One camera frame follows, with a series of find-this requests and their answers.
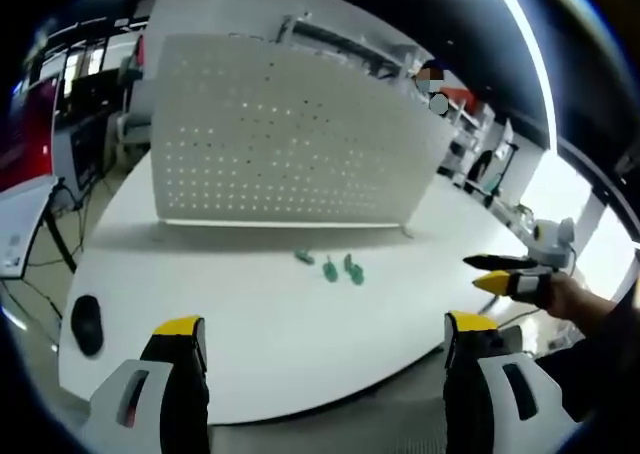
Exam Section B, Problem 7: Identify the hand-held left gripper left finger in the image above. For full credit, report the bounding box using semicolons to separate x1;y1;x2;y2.
88;315;211;454

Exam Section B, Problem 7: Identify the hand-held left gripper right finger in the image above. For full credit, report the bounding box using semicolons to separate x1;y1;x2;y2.
442;310;584;454

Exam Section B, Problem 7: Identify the white perforated mounting plate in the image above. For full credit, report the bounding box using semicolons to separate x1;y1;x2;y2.
148;32;455;241

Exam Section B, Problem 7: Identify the person's right hand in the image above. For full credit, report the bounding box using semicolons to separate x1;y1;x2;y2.
545;272;615;321

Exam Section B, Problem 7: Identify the black computer mouse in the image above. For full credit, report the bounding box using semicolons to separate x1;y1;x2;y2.
69;294;104;358

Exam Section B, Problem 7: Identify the green kick scooter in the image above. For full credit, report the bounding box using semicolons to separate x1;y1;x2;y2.
485;142;520;196

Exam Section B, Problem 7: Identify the black office chair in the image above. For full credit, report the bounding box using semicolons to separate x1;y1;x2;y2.
468;150;495;187

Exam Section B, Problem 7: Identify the ceiling light strip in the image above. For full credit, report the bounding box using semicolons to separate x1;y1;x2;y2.
485;0;560;151

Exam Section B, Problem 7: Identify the white side table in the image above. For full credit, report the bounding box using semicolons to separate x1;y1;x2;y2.
0;175;67;281

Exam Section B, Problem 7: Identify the grey equipment cabinet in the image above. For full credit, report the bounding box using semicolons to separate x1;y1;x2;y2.
51;117;109;191

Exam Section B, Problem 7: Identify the red display screen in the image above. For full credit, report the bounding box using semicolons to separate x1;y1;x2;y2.
0;73;57;193

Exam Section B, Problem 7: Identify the black floor cable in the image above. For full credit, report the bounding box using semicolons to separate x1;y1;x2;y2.
49;177;89;271

